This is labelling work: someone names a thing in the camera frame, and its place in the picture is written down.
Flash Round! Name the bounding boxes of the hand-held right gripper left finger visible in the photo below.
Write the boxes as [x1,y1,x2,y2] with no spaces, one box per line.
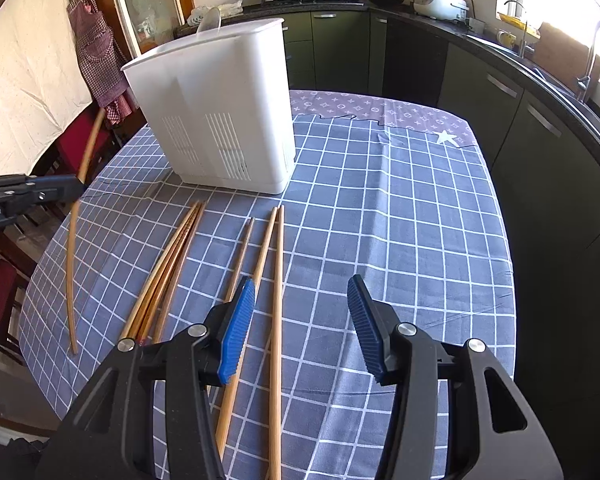
[35,276,257,480]

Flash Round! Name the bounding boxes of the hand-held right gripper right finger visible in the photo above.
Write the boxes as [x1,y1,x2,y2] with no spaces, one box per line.
[346,274,566,480]

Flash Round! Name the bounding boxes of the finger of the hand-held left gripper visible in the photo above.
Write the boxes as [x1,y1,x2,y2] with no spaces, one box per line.
[0,174,84,233]

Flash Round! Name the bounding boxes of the wooden chopstick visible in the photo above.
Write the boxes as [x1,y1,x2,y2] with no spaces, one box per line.
[136,201,206,343]
[223,216,256,305]
[66,109,106,357]
[129,201,203,342]
[268,204,286,480]
[214,206,279,458]
[151,200,208,345]
[119,201,201,342]

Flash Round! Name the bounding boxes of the white plastic utensil holder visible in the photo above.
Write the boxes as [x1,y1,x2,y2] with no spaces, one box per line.
[121,17,297,195]

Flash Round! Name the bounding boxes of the wooden chair with red cushion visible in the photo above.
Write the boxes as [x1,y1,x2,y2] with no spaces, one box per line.
[0,230,46,361]
[55,105,146,181]

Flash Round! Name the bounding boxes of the blue checked tablecloth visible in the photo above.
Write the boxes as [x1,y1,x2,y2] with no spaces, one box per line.
[17,110,516,480]

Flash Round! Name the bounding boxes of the red checked apron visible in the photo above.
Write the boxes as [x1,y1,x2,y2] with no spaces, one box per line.
[66,0,136,126]

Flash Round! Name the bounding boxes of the purple patterned tablecloth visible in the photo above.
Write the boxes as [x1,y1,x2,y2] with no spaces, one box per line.
[287,89,476,148]

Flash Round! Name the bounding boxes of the translucent plastic spoon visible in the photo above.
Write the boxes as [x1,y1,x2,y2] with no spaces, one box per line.
[198,5,223,36]

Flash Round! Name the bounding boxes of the white plastic bag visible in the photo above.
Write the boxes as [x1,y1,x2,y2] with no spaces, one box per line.
[187,2,243,26]

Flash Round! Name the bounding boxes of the green kitchen cabinets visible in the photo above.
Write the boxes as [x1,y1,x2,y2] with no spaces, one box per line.
[282,7,600,411]

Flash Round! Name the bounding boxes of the black kitchen countertop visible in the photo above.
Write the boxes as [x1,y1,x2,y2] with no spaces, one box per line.
[175,0,600,171]

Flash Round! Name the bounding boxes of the steel kitchen sink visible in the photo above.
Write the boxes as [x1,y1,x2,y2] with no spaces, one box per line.
[530,57,600,111]

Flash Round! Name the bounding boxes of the small steel faucet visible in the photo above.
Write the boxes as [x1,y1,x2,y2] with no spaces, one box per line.
[502,0,536,58]

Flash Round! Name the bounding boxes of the white rice cooker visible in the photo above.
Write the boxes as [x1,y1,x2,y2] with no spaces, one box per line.
[412,0,471,22]

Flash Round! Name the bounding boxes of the brown cutting board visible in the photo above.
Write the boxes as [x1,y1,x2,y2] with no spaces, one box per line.
[535,21,600,78]

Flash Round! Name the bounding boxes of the tall steel faucet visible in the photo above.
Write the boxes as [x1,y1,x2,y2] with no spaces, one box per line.
[575,20,600,103]

